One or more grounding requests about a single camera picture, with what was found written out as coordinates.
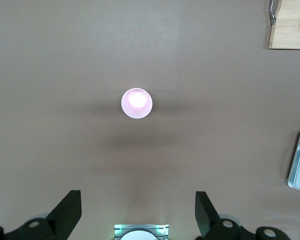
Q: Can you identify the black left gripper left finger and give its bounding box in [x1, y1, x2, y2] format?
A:
[0, 189, 81, 240]

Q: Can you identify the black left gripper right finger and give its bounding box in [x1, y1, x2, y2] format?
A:
[194, 191, 291, 240]

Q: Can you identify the pink plastic cup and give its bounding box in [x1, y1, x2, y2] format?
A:
[121, 87, 153, 120]

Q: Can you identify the wooden cutting board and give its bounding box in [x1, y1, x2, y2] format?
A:
[268, 0, 300, 51]

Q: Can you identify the metal cutting board handle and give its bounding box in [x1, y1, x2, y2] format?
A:
[267, 0, 277, 26]

